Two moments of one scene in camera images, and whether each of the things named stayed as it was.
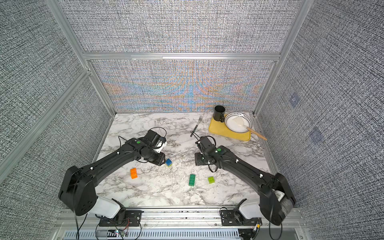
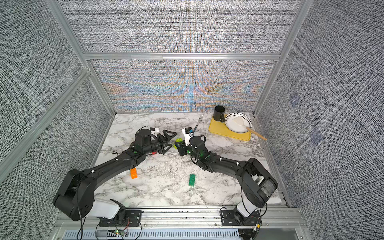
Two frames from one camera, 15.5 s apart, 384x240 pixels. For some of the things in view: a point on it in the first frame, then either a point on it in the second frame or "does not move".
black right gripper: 197,159 to 181,150
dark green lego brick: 191,181 does not move
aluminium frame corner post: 57,12 does not move
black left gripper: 161,160 to 165,141
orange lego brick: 133,173 does not move
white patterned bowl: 238,122 does not move
